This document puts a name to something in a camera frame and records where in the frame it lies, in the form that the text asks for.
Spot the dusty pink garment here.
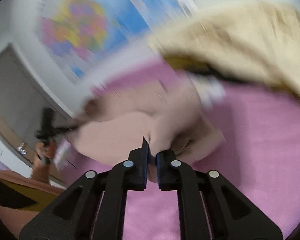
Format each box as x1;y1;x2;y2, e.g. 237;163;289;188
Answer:
65;80;227;183

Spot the person's left hand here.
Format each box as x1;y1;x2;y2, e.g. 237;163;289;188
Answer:
31;140;57;184

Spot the grey door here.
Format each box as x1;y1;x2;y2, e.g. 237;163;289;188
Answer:
0;46;71;159

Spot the pink bed sheet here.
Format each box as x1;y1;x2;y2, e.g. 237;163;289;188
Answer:
54;61;300;239

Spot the mustard yellow garment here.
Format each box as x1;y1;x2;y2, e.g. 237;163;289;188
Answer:
164;55;213;75

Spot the cream yellow garment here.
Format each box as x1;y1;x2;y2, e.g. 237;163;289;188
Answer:
148;2;300;98

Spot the colourful wall map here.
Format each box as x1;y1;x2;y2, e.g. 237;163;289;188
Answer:
36;0;185;83

